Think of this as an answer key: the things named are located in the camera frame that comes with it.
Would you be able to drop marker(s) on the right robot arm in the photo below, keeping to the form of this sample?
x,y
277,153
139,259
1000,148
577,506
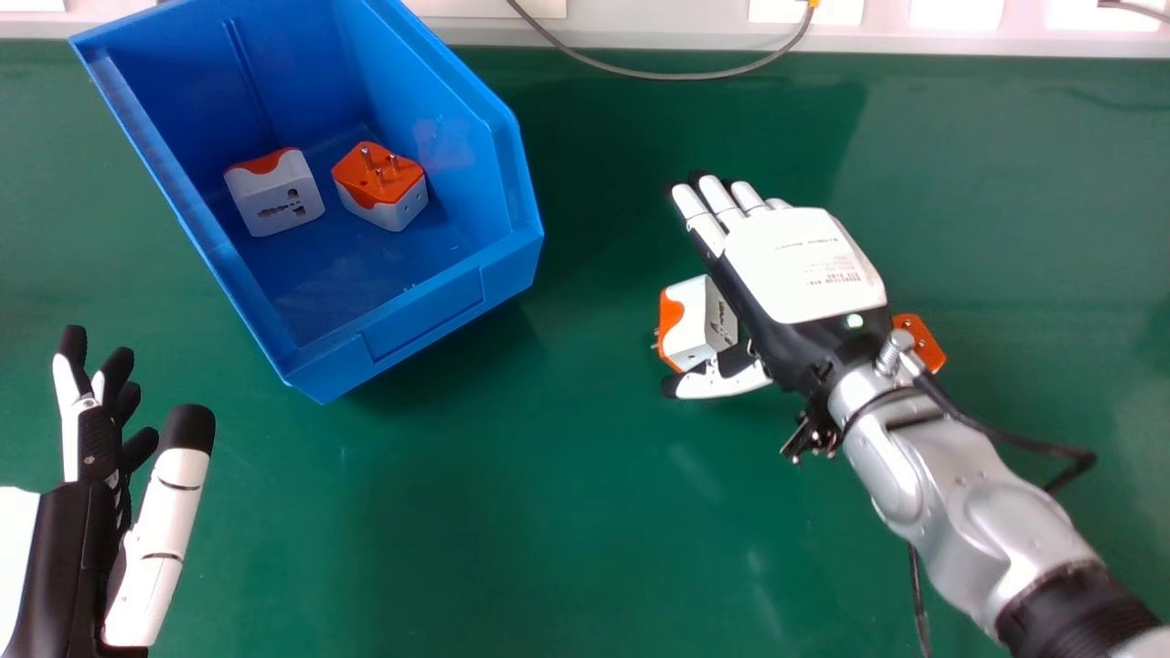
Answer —
x,y
969,512

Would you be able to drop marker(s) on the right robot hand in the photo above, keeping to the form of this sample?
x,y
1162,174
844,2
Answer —
x,y
804,265

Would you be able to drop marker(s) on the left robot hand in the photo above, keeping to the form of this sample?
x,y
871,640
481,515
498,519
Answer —
x,y
64,548

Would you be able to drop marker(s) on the blue plastic bin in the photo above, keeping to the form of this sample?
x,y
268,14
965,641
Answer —
x,y
411,274

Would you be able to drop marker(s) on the white-and-orange plug adapter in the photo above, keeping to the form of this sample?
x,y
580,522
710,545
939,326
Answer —
x,y
384,187
925,340
692,320
274,196

